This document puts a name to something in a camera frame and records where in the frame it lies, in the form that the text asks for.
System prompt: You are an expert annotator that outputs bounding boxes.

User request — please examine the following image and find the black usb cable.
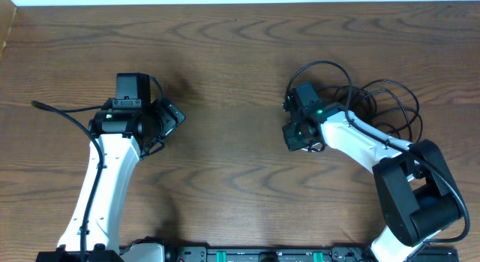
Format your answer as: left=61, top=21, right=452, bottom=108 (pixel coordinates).
left=316, top=79, right=424, bottom=143

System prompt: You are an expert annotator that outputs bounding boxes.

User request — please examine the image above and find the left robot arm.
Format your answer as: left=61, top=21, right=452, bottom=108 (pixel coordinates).
left=37, top=73, right=185, bottom=261

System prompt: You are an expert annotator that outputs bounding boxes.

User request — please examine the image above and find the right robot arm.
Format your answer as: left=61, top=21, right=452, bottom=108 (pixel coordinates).
left=282, top=83, right=465, bottom=261

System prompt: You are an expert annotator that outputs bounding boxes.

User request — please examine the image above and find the wooden board at left edge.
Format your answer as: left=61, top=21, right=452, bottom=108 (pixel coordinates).
left=0, top=0, right=17, bottom=56

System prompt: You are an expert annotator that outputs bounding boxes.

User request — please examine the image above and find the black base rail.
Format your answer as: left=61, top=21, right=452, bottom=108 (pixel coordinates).
left=119, top=236, right=461, bottom=262

